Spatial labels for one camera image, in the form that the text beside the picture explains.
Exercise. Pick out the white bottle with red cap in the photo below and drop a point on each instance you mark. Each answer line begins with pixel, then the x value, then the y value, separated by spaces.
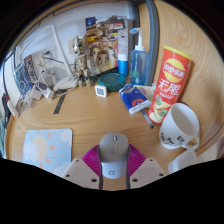
pixel 13 110

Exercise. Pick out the teal round tin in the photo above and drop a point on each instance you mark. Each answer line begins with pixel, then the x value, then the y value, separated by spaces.
pixel 111 81

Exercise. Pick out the blue and white tube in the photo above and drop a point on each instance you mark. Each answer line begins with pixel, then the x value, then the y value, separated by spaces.
pixel 123 66

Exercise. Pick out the blue model kit box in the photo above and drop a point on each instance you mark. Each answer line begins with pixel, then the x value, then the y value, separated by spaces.
pixel 23 76

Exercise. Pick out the white wall socket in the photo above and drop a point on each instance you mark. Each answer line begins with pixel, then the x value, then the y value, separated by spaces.
pixel 71 46

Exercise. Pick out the white charger block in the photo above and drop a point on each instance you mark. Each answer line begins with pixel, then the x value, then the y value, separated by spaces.
pixel 46 90

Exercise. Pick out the black pouch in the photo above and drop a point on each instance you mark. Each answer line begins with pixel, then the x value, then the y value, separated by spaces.
pixel 5 101

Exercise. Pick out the grey computer mouse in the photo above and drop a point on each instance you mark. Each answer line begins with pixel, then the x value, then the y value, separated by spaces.
pixel 113 160

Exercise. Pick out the light blue cloud mouse pad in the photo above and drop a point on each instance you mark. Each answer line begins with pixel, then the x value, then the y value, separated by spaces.
pixel 46 148

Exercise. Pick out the blue tissue pack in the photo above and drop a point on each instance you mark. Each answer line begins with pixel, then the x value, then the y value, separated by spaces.
pixel 133 98

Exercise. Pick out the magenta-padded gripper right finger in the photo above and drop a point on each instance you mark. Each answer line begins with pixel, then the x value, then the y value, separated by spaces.
pixel 148 171

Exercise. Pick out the white desk lamp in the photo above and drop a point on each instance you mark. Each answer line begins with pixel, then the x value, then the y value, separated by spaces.
pixel 66 82

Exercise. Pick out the clear glass cup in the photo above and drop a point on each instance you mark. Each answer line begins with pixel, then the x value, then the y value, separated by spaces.
pixel 48 76

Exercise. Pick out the colourful model kit box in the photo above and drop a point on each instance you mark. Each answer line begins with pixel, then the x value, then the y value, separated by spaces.
pixel 115 26

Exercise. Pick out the red and orange chips can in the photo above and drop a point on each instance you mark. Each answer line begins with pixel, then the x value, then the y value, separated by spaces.
pixel 170 83

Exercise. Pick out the white mug with black lettering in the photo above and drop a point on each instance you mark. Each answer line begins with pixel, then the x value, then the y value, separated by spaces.
pixel 176 128

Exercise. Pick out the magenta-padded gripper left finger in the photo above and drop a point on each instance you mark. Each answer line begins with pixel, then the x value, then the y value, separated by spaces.
pixel 80 173

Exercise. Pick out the small white square clock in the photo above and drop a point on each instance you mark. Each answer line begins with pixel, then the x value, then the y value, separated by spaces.
pixel 100 90

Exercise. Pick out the blue spray bottle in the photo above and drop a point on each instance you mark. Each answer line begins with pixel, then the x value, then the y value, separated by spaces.
pixel 138 65

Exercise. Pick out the tan robot model figure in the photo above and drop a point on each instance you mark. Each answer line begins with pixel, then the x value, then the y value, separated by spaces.
pixel 91 53

